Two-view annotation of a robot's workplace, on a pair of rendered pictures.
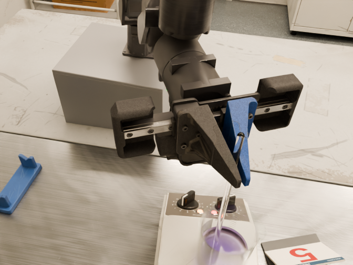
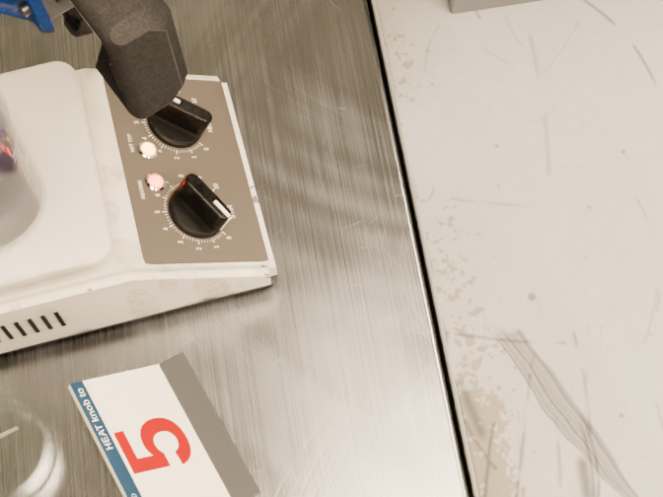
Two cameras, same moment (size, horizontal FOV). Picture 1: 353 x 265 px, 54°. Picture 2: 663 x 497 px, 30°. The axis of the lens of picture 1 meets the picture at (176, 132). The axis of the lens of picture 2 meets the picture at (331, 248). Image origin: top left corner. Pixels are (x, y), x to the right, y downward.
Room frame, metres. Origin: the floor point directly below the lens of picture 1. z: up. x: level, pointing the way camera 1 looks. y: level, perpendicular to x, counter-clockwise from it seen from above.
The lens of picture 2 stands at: (0.28, -0.37, 1.55)
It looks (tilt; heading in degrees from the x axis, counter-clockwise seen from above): 67 degrees down; 76
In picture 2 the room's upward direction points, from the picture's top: 4 degrees counter-clockwise
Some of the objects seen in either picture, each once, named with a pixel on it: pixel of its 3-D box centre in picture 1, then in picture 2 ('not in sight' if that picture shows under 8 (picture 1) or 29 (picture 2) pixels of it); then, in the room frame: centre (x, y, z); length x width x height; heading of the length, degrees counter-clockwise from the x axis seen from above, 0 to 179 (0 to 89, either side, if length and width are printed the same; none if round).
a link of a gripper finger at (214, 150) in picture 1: (206, 157); not in sight; (0.20, -0.03, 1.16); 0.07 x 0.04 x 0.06; 18
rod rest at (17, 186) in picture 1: (15, 181); not in sight; (0.34, 0.26, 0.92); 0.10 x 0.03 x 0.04; 168
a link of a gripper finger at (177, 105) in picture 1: (217, 114); not in sight; (0.25, -0.04, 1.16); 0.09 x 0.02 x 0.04; 108
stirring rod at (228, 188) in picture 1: (224, 203); not in sight; (0.19, -0.05, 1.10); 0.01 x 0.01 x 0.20
